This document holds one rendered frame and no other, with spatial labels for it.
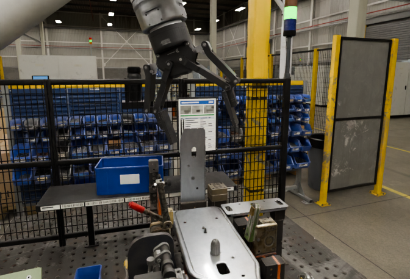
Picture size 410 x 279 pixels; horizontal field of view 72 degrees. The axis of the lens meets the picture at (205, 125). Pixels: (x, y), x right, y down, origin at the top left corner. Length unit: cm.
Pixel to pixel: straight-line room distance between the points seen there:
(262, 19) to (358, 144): 269
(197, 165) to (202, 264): 48
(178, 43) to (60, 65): 697
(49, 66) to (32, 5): 710
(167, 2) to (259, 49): 118
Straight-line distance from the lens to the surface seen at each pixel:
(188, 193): 133
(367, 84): 395
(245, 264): 97
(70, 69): 743
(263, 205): 133
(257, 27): 168
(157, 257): 70
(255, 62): 166
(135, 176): 136
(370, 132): 413
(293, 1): 174
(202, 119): 154
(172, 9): 53
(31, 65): 755
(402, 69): 1250
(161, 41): 53
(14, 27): 40
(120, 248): 163
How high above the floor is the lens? 157
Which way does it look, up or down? 10 degrees down
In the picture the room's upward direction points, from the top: straight up
